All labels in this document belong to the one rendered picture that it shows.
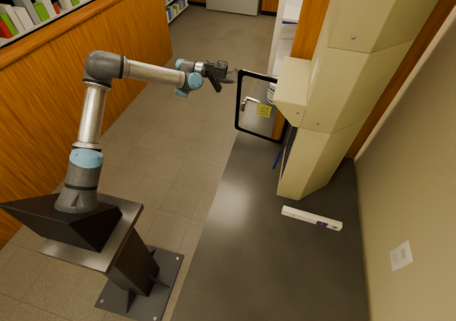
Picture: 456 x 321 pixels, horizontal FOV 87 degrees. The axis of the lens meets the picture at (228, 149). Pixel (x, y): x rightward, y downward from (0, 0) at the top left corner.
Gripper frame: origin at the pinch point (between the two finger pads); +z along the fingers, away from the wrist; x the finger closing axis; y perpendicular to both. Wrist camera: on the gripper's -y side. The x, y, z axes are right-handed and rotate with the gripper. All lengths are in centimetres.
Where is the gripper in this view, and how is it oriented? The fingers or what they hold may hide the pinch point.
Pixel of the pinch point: (241, 80)
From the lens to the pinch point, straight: 130.8
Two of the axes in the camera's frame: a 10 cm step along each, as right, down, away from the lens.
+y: 0.3, -6.6, -7.5
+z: 9.6, 2.2, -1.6
